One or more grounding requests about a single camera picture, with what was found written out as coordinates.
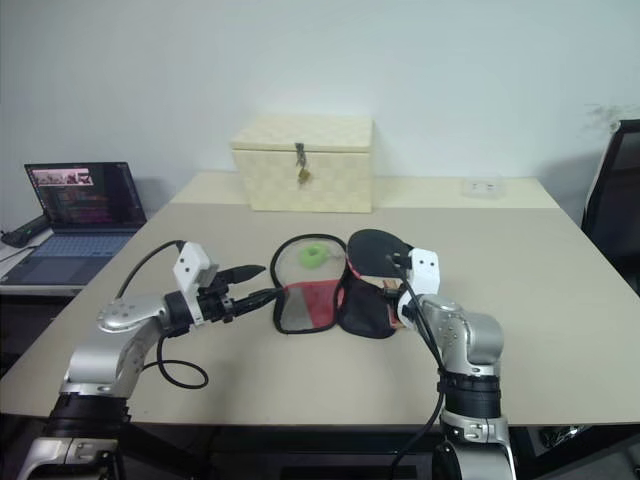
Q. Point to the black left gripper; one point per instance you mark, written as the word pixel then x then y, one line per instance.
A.
pixel 215 302

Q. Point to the black red paddle case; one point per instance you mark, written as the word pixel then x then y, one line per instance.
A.
pixel 362 312

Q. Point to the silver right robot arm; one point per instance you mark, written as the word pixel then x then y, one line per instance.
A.
pixel 470 335

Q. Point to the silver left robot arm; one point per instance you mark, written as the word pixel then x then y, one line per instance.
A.
pixel 120 312

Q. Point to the cream woven storage box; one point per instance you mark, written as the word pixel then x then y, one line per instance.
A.
pixel 310 195

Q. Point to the brass padlock on latch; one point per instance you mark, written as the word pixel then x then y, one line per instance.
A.
pixel 303 175

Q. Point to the open grey laptop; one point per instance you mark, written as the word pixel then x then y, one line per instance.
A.
pixel 80 200

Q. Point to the black device with green light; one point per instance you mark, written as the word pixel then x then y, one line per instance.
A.
pixel 25 232

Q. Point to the white power socket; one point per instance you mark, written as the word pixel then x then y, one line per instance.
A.
pixel 482 187

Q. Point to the black office chair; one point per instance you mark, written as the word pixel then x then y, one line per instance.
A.
pixel 615 210

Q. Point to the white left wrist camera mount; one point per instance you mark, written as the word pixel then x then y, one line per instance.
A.
pixel 190 267

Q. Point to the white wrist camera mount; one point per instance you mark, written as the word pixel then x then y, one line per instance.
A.
pixel 425 275
pixel 190 267

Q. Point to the dark table frame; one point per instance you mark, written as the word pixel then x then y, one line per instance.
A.
pixel 300 450

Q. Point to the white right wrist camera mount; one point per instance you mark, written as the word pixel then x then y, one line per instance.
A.
pixel 425 275

